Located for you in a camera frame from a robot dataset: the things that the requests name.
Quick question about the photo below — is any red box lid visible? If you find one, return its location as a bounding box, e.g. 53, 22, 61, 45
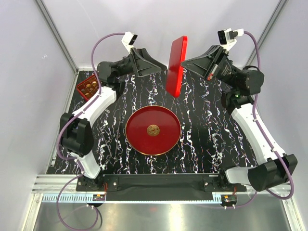
166, 36, 188, 98

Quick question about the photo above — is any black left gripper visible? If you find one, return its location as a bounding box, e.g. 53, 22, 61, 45
115, 48, 166, 78

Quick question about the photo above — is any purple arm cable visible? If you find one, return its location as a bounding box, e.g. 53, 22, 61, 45
226, 30, 295, 210
55, 32, 128, 229

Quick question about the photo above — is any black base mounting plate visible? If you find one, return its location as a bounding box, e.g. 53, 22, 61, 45
76, 173, 234, 203

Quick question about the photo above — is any red compartment chocolate box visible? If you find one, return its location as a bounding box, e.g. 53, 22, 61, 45
76, 75, 99, 102

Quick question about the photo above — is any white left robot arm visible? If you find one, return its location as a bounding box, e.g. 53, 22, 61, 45
57, 48, 167, 191

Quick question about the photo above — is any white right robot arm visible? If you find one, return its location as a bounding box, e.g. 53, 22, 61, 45
181, 45, 298, 192

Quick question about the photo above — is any aluminium frame rail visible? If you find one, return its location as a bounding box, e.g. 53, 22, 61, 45
31, 175, 296, 205

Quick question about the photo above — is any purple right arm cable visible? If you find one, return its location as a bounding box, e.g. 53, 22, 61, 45
226, 30, 295, 210

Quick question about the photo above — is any round red lacquer tray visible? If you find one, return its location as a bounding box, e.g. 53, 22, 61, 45
125, 105, 181, 156

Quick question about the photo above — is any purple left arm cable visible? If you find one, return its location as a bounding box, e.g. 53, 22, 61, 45
55, 32, 128, 229

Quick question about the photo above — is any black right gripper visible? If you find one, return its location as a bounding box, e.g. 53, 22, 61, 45
180, 45, 240, 90

